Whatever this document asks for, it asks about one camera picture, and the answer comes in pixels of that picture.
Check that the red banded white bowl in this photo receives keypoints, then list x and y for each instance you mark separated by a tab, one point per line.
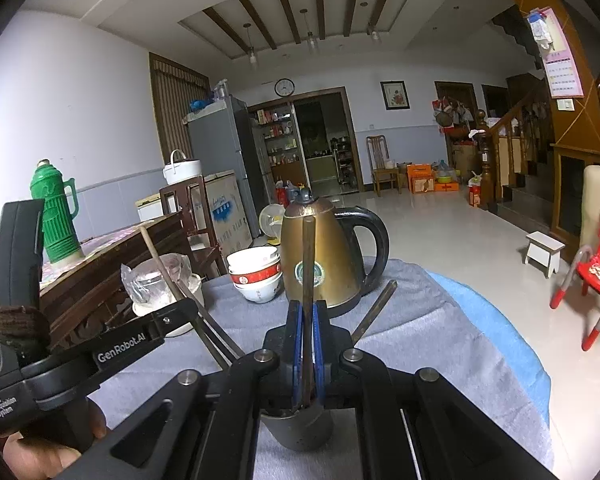
255	277

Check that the clear plastic bottle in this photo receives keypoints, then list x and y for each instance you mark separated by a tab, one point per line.
221	90

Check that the blue table cloth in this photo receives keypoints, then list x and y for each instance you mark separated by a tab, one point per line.
500	340

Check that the person's left hand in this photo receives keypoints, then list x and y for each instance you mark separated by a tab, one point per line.
35	457

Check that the brown striped door curtain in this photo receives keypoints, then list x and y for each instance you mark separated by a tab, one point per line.
177	110

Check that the dark wooden chair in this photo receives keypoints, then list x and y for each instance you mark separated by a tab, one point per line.
180	187

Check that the pantry shelf with bottles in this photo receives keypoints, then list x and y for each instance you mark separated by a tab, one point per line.
277	145

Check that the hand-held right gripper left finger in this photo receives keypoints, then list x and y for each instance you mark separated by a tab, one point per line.
296	350

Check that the framed wall picture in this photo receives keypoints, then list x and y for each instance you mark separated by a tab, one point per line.
395	95

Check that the red child chair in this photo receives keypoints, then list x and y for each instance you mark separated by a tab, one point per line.
597	272

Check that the green thermos flask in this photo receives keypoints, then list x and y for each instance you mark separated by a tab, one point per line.
55	215

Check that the flat orange box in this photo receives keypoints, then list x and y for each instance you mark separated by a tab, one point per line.
446	186

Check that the wooden staircase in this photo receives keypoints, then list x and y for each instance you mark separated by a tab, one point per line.
520	160

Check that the stacked red white bowls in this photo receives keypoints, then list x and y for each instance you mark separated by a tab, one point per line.
252	259

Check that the grey refrigerator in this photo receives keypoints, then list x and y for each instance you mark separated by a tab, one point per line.
215	145

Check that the round wall clock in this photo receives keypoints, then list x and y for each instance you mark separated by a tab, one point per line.
284	87

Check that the dark carved wooden table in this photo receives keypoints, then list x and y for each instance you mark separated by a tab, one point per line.
80	300

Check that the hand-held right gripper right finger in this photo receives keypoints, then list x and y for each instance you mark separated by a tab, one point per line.
319	350

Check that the orange cardboard box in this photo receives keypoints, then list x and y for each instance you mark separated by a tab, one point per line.
421	179

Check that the white chest freezer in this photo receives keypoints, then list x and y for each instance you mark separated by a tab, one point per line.
227	210

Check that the white light switch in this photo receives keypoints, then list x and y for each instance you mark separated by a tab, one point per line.
565	105

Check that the pink wall calendar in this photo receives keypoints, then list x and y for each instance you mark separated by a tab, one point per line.
562	65

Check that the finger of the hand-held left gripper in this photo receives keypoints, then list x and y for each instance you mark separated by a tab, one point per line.
177	316

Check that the dark wooden chopstick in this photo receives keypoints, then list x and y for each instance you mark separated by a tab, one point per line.
215	327
375	312
308	270

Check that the brown wooden chair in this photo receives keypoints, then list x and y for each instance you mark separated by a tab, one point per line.
377	155

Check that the grey table cloth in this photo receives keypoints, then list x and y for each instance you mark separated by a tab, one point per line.
420	320

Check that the brown knit band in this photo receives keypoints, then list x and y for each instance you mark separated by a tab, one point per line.
20	327

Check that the glass pendant lamp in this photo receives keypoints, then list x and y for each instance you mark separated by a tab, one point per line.
251	52
310	40
375	34

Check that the white round container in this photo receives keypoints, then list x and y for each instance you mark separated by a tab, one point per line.
196	292

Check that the metal kitchen rack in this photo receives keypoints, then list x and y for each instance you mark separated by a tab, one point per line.
344	160

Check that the blue bag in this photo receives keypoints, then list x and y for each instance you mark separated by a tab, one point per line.
200	106

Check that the grey chopstick holder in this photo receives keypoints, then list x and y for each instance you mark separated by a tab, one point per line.
300	432

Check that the small white stool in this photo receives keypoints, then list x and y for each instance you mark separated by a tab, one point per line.
544	246

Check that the light bamboo chopstick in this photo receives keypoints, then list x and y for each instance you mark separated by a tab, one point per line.
155	255

